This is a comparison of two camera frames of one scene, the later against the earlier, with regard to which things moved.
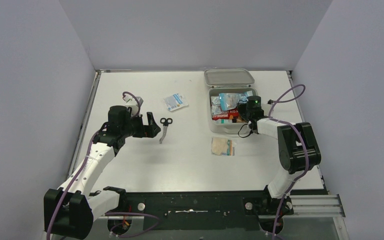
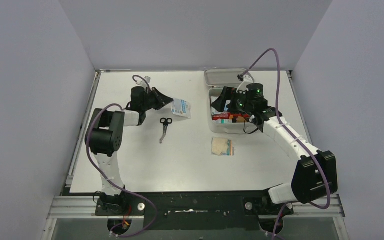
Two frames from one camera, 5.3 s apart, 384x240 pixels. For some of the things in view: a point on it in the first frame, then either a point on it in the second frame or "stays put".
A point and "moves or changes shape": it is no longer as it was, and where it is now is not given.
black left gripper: (146, 125) -> (155, 98)
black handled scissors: (165, 122) stays put
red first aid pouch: (235, 112) stays put
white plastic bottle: (223, 121) stays put
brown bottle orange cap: (234, 118) moves or changes shape
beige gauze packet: (224, 146) stays put
